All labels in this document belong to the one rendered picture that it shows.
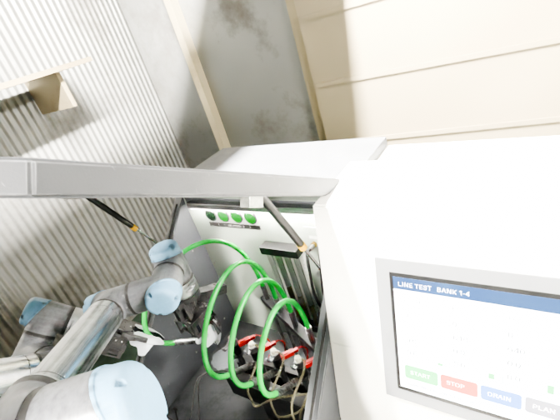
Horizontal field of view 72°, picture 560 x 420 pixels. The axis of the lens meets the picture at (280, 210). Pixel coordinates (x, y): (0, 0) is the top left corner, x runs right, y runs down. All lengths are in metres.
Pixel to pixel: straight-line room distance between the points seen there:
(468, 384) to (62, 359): 0.75
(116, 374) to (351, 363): 0.61
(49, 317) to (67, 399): 0.61
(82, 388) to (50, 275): 2.63
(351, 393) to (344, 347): 0.14
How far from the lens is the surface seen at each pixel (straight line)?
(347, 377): 1.05
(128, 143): 3.58
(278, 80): 3.14
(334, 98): 2.95
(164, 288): 0.89
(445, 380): 0.94
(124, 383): 0.56
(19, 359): 1.06
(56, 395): 0.60
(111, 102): 3.54
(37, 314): 1.19
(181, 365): 1.58
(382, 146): 1.25
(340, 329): 0.97
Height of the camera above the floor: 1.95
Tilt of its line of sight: 27 degrees down
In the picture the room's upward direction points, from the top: 18 degrees counter-clockwise
